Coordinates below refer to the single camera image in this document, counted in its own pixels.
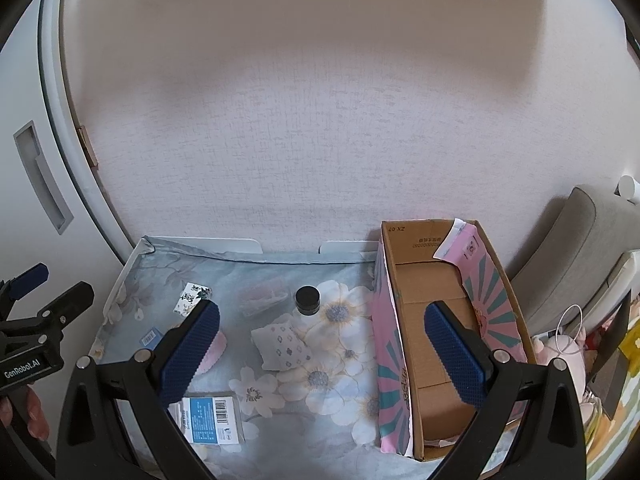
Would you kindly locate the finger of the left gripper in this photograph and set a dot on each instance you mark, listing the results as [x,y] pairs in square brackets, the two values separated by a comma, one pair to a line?
[17,288]
[59,313]

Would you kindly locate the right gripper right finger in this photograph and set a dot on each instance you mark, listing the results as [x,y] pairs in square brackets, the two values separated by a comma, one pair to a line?
[549,442]

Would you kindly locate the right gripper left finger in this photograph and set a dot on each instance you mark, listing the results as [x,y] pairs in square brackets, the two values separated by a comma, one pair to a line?
[93,442]

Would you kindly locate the small blue barcode box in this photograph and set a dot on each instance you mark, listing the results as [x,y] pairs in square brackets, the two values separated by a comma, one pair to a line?
[151,339]

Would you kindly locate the blue white medicine box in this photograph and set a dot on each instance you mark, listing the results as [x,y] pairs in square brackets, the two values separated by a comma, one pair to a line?
[208,420]

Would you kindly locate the floral white small box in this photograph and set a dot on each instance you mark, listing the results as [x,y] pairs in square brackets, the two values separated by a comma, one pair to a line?
[189,298]

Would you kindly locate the pink fluffy scrunchie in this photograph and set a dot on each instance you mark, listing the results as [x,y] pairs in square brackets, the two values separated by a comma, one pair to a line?
[213,353]

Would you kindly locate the clear plastic packet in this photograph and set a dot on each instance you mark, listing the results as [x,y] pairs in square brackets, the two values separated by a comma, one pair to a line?
[257,298]

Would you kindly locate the white patterned sock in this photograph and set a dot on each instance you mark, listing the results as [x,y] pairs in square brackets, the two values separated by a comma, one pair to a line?
[280,348]

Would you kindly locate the black round jar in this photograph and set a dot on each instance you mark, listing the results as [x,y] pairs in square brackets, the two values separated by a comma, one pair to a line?
[307,300]

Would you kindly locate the person's left hand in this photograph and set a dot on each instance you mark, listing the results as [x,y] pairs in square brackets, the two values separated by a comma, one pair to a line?
[37,424]

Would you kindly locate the yellow striped bedding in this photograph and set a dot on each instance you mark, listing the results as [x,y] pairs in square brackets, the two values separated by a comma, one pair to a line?
[613,444]

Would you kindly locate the white wardrobe door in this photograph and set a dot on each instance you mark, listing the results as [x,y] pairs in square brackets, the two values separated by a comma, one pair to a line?
[33,89]

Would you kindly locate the dark triangular object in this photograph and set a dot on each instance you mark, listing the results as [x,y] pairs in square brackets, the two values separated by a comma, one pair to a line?
[607,378]

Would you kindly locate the pink plush toy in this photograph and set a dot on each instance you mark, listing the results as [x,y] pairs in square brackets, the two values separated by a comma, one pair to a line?
[568,348]

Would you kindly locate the brown door hinge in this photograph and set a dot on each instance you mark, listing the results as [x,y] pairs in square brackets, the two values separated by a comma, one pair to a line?
[87,147]

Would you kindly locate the floral blue cloth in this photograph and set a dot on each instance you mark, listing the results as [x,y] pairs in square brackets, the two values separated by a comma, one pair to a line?
[319,421]

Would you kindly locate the grey headboard cushion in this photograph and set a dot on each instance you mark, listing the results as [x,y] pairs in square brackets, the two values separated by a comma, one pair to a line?
[593,230]

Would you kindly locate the pink patterned cardboard box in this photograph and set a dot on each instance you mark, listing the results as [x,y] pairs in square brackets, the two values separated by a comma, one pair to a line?
[420,413]

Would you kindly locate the grey recessed door handle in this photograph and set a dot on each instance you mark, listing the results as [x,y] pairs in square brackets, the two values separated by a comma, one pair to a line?
[41,178]

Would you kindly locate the white round wall knob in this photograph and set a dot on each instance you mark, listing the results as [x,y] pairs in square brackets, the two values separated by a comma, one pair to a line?
[629,188]

